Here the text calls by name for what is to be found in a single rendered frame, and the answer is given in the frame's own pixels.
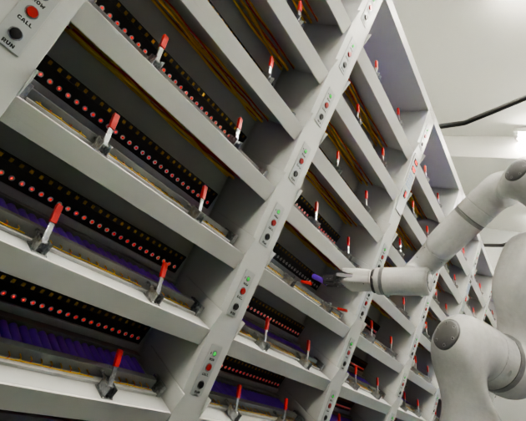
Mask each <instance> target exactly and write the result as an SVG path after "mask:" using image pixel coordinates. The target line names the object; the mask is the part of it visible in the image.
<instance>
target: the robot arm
mask: <svg viewBox="0 0 526 421"><path fill-rule="evenodd" d="M518 202H520V203H521V204H523V205H524V206H526V156H524V157H521V158H518V159H516V160H515V161H514V162H512V163H511V164H510V165H509V166H508V167H507V168H506V170H504V171H499V172H496V173H493V174H491V175H489V176H487V177H486V178H485V179H483V180H482V181H481V182H480V183H479V184H478V185H477V186H476V187H475V188H474V189H473V190H472V191H471V192H470V193H469V194H468V195H467V196H466V197H465V198H464V199H463V200H462V201H461V202H460V203H459V204H458V205H457V206H456V207H455V208H454V209H453V210H452V211H451V212H450V213H449V214H448V215H447V216H446V218H445V219H444V220H443V221H442V222H441V223H440V224H439V225H438V226H437V227H436V228H435V229H434V230H433V231H432V233H431V234H430V235H429V236H428V237H427V239H426V241H425V243H424V244H423V246H422V247H421V248H420V250H419V251H418V252H417V253H416V255H415V256H414V257H413V258H412V259H411V260H410V261H409V262H408V263H407V264H406V265H405V266H404V267H377V268H376V269H372V270H367V269H359V268H342V269H341V270H342V271H343V272H344V273H340V272H336V274H334V275H324V277H323V284H328V285H327V287H337V286H338V287H346V288H347V289H349V290H350V291H352V292H373V293H376V294H377V295H398V296H430V294H431V292H432V275H433V274H434V273H436V272H437V271H438V270H439V269H440V268H441V267H442V266H444V265H445V264H446V263H447V262H448V261H449V260H450V259H451V258H452V257H454V256H455V255H456V254H457V253H458V252H459V251H461V250H462V249H463V248H464V247H465V246H466V245H467V244H468V243H469V242H470V241H471V240H472V239H473V238H474V237H475V236H476V235H477V234H478V233H479V232H480V231H481V230H482V229H483V228H484V227H485V226H487V225H488V224H489V223H490V222H491V221H492V220H493V219H494V218H495V217H496V216H497V215H498V214H499V213H500V212H502V211H503V210H504V209H506V208H508V207H510V206H513V205H515V204H517V203H518ZM492 298H493V304H494V307H495V311H496V317H497V327H496V328H494V327H491V326H490V325H488V324H487V323H485V322H483V321H481V320H479V319H477V318H475V317H471V316H469V315H463V314H458V315H452V316H450V317H446V318H445V319H443V320H442V321H441V322H440V323H439V324H438V326H437V328H436V329H435V331H434V334H433V335H432V341H431V358H432V365H433V369H434V372H435V375H436V378H437V383H438V387H439V390H440V394H441V399H442V411H441V415H440V419H439V421H502V420H501V418H500V417H499V416H498V413H497V411H496V409H495V407H494V405H493V402H492V399H491V398H490V395H489V392H491V393H494V394H496V395H498V396H499V397H502V398H506V399H511V400H520V399H525V398H526V232H523V233H520V234H517V235H516V236H513V237H511V238H510V239H509V240H508V241H507V243H506V244H505V246H504V247H503V250H502V252H501V254H500V257H499V259H498V262H497V265H496V267H495V270H494V273H493V280H492Z"/></svg>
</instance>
